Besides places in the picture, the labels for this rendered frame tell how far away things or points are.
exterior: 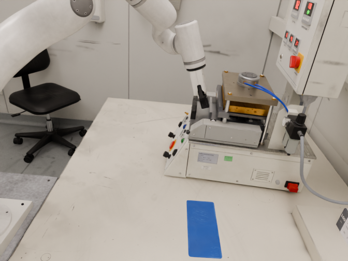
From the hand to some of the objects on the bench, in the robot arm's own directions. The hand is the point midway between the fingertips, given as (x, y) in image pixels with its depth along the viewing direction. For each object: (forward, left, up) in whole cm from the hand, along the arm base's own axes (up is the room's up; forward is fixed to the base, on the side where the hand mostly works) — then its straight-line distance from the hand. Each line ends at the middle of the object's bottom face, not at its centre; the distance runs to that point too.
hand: (204, 103), depth 112 cm
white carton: (+53, -44, -25) cm, 73 cm away
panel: (-13, +2, -25) cm, 29 cm away
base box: (+14, 0, -26) cm, 30 cm away
